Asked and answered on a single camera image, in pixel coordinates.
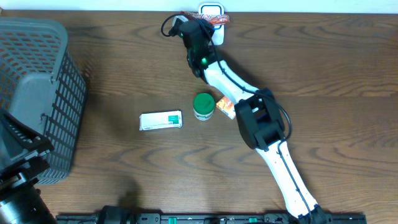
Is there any white green medicine box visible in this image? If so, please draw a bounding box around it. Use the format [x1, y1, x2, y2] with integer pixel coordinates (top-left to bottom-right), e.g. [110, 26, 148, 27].
[139, 110, 183, 131]

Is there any green lid jar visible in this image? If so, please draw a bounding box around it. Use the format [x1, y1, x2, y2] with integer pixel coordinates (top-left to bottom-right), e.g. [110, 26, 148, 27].
[193, 93, 215, 121]

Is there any orange snack packet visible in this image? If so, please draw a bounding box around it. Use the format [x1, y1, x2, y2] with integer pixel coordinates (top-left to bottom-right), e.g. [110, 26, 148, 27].
[216, 96, 236, 119]

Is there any red chocolate bar wrapper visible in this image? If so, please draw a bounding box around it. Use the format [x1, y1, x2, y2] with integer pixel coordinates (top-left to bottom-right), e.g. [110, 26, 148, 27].
[182, 11, 230, 26]

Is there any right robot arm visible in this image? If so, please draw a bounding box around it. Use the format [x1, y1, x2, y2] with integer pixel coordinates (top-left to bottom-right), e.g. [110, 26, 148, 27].
[169, 16, 327, 223]

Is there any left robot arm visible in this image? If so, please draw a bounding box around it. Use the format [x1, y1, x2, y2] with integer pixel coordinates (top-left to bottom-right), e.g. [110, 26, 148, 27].
[1, 109, 56, 224]

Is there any white barcode scanner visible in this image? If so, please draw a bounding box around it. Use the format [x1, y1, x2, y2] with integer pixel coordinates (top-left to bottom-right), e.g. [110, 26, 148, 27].
[198, 2, 224, 45]

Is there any grey plastic mesh basket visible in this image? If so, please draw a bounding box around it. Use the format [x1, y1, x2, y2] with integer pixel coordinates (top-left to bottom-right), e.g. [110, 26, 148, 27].
[1, 17, 87, 185]

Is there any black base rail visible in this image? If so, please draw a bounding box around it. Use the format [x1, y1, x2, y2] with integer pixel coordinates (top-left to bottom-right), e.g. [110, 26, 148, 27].
[55, 205, 367, 224]

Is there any black camera cable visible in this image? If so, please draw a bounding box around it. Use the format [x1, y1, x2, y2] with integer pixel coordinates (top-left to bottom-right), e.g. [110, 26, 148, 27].
[160, 12, 313, 224]

